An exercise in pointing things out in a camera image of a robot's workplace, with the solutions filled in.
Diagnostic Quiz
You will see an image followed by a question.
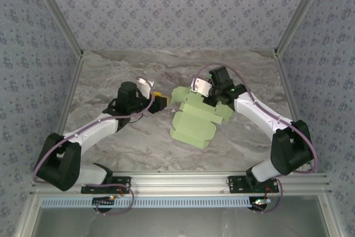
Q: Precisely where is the light green paper box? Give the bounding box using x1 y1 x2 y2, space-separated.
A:
169 85 234 149

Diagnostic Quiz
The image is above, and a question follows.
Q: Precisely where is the small electronics board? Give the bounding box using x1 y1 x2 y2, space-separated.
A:
250 198 273 210
92 195 116 206

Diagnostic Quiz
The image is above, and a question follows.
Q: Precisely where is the grey metal panel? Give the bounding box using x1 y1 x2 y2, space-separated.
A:
35 206 331 237

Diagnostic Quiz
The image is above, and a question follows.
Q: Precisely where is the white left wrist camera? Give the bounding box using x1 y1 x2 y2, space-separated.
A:
135 77 156 96

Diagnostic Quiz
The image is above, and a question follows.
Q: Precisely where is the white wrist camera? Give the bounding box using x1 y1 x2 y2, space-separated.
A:
135 77 156 96
191 78 212 96

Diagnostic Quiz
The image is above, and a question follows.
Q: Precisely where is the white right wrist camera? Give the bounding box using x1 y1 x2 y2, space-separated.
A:
191 78 212 96

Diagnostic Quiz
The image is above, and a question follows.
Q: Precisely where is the aluminium table side rail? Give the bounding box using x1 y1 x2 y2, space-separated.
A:
43 53 84 175
274 52 317 173

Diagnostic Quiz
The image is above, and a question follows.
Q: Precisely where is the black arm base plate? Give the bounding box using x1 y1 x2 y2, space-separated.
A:
80 175 131 195
227 175 280 194

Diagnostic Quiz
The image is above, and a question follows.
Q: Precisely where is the aluminium mounting rail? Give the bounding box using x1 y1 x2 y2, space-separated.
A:
30 172 332 195

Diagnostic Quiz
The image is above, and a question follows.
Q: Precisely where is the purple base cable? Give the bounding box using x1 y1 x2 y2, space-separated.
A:
252 178 284 214
83 183 135 217

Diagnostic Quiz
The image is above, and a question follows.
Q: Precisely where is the aluminium frame post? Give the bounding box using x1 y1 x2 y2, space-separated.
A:
27 0 84 58
273 0 331 58

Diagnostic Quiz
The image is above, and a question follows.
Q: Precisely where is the light blue slotted cable duct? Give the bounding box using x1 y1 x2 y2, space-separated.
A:
40 196 274 209

